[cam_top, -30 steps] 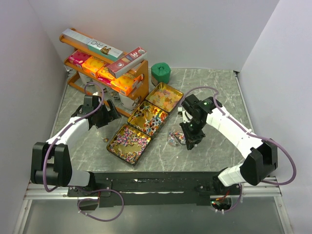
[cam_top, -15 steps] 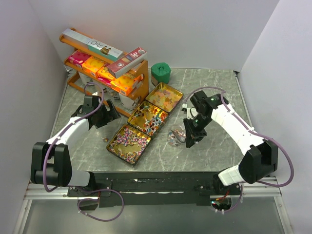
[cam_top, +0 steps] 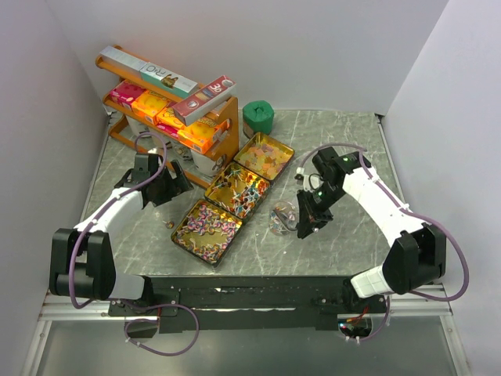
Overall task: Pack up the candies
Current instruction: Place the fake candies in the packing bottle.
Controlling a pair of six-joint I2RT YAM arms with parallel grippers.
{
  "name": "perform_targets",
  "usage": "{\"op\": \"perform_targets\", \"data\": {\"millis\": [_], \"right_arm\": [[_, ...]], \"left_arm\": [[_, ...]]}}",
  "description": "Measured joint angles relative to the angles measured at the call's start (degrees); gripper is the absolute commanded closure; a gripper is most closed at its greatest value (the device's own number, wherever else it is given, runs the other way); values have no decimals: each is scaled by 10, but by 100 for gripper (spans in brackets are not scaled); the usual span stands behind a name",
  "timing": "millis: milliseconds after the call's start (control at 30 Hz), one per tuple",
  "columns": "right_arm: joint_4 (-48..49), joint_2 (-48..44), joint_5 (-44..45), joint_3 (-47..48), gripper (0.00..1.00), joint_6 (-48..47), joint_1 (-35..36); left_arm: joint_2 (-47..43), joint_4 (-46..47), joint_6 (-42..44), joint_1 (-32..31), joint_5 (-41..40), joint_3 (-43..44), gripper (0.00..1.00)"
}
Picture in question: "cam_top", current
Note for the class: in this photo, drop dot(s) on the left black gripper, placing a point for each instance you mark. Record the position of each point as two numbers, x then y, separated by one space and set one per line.
179 183

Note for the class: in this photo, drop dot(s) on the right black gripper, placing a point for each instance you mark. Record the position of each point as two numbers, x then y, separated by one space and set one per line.
310 218

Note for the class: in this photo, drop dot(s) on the metal candy scoop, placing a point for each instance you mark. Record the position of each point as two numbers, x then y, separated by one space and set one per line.
290 217

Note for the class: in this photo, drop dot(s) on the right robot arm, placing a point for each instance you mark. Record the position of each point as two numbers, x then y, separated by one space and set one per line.
417 253

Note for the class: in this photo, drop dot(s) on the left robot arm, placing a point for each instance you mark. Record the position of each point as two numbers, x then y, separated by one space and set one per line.
82 262

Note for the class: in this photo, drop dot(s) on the tin of pastel candies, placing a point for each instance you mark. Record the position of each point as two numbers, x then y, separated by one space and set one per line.
265 156

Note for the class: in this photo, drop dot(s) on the clear plastic cup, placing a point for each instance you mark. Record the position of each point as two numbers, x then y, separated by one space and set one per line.
275 219

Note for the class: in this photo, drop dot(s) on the fallen swirl lollipop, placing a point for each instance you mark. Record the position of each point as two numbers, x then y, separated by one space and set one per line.
169 224

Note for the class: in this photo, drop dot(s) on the orange wooden shelf rack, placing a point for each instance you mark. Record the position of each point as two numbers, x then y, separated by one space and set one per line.
228 144

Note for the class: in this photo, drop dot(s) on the orange snack box right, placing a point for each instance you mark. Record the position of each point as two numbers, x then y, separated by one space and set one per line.
201 135

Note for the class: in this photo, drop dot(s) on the orange snack box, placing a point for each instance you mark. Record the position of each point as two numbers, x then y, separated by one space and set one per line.
148 105
201 135

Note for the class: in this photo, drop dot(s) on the yellow pink snack box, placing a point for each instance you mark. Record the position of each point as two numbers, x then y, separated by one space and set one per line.
168 122

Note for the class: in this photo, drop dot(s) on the tin of swirl lollipops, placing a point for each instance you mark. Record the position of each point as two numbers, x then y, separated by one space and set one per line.
207 232

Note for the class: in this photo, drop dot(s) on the tin of round lollipops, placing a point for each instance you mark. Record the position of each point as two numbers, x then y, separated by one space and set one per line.
238 191

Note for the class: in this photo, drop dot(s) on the red white long box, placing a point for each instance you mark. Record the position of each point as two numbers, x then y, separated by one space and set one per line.
204 100

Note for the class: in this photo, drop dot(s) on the orange snack box left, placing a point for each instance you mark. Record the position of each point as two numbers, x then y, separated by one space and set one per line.
148 105

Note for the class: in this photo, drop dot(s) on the green covered jar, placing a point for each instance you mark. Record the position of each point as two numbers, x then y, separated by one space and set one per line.
257 117

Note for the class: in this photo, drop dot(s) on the white teal cat box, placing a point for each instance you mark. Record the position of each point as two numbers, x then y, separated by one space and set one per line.
165 79

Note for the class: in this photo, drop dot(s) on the grey long box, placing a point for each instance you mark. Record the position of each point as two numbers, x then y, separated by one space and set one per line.
120 59

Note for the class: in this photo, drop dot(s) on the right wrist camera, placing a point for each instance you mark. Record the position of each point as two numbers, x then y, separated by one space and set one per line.
300 175

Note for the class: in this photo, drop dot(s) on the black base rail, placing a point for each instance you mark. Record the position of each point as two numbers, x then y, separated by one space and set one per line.
237 303

